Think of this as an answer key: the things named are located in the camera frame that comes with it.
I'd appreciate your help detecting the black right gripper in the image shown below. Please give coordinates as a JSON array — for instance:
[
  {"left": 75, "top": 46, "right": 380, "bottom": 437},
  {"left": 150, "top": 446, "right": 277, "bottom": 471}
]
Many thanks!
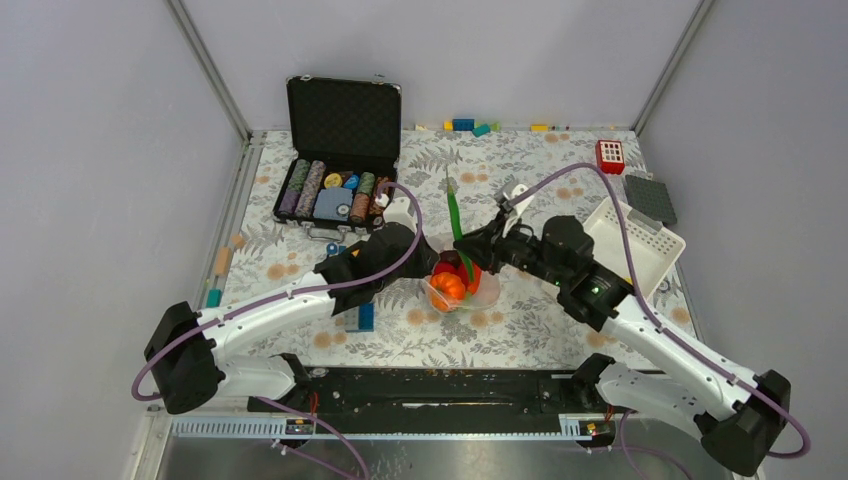
[{"left": 454, "top": 208, "right": 569, "bottom": 288}]

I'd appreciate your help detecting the red toy tomato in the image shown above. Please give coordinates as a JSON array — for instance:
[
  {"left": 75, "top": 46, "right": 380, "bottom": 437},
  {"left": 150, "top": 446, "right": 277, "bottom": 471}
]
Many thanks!
[{"left": 432, "top": 261, "right": 458, "bottom": 276}]

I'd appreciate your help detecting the green toy bean pod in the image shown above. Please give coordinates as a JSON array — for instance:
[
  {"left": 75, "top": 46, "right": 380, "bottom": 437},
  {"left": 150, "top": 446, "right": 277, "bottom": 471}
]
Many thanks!
[{"left": 445, "top": 169, "right": 472, "bottom": 273}]

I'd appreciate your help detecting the orange toy pumpkin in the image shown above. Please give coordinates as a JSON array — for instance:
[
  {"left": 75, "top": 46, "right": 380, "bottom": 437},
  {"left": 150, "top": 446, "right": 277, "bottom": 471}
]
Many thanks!
[{"left": 428, "top": 273, "right": 467, "bottom": 312}]

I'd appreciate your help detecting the clear dotted zip top bag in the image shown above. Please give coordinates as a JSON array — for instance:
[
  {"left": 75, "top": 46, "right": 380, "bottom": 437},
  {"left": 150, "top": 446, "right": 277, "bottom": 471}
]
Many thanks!
[{"left": 420, "top": 234, "right": 501, "bottom": 313}]

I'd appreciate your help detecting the orange toy carrot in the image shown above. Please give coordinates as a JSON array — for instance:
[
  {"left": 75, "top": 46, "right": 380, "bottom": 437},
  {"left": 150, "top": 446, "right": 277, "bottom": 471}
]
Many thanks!
[{"left": 461, "top": 263, "right": 482, "bottom": 295}]

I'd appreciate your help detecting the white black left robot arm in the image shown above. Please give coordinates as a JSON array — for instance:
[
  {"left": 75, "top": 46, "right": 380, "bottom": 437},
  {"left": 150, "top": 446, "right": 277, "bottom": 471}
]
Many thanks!
[{"left": 131, "top": 194, "right": 438, "bottom": 415}]

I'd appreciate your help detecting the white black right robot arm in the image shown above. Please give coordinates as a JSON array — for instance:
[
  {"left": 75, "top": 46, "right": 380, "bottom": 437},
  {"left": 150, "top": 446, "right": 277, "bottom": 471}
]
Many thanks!
[{"left": 454, "top": 184, "right": 791, "bottom": 477}]

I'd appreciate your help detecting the white plastic food basket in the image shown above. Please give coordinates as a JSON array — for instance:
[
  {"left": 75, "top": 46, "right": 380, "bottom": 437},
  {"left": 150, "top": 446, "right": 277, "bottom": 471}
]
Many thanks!
[{"left": 561, "top": 195, "right": 686, "bottom": 299}]

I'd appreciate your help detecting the orange yellow toy block car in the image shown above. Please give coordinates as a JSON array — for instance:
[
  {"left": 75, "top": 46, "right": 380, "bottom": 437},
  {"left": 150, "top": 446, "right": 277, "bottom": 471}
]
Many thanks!
[{"left": 326, "top": 242, "right": 363, "bottom": 259}]

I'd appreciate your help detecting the blue grey building block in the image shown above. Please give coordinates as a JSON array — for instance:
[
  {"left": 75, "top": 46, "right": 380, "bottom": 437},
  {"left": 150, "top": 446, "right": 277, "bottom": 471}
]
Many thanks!
[{"left": 342, "top": 303, "right": 375, "bottom": 333}]

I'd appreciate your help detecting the floral patterned table mat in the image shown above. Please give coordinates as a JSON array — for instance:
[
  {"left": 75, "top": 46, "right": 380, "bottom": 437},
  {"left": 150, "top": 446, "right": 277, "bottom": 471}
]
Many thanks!
[{"left": 223, "top": 131, "right": 650, "bottom": 370}]

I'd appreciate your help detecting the dark grey building baseplate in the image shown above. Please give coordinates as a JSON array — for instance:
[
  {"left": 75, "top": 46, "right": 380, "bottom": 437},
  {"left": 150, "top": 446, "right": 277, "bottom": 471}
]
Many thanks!
[{"left": 624, "top": 175, "right": 678, "bottom": 225}]

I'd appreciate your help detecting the red white window block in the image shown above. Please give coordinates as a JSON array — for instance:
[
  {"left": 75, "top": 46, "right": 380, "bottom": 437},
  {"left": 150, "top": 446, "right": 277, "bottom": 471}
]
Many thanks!
[{"left": 595, "top": 139, "right": 626, "bottom": 175}]

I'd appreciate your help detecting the black poker chip case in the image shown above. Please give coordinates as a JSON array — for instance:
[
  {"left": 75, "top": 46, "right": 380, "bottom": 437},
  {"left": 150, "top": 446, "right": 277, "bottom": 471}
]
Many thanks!
[{"left": 272, "top": 75, "right": 402, "bottom": 234}]

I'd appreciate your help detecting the wooden block left edge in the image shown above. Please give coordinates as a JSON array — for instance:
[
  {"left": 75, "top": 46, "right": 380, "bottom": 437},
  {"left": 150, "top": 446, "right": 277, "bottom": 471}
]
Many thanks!
[{"left": 212, "top": 246, "right": 233, "bottom": 277}]

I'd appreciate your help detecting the teal block left edge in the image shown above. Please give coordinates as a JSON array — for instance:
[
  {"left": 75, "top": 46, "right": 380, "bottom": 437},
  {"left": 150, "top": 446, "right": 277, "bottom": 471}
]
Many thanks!
[{"left": 205, "top": 289, "right": 223, "bottom": 308}]

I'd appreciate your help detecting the blue block at wall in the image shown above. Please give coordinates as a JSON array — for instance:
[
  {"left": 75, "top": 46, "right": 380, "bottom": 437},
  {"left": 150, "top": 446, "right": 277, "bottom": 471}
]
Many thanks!
[{"left": 451, "top": 118, "right": 475, "bottom": 131}]

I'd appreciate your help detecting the teal block at wall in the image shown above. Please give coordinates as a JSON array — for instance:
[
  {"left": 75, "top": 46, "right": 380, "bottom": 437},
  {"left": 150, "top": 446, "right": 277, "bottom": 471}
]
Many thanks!
[{"left": 472, "top": 124, "right": 491, "bottom": 138}]

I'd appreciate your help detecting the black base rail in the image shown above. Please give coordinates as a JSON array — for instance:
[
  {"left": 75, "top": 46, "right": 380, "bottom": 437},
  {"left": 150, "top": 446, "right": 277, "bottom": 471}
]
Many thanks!
[{"left": 279, "top": 367, "right": 622, "bottom": 435}]

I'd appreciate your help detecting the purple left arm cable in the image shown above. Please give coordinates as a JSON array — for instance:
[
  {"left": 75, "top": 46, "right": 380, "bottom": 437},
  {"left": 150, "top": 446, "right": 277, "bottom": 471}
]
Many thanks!
[{"left": 130, "top": 182, "right": 425, "bottom": 480}]

